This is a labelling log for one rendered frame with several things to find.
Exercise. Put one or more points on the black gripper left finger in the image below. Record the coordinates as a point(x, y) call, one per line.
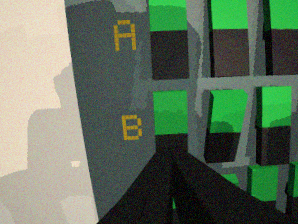
point(150, 198)

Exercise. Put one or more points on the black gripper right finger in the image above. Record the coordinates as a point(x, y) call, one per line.
point(203, 196)

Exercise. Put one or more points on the grey-green switch panel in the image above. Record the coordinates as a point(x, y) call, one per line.
point(218, 78)

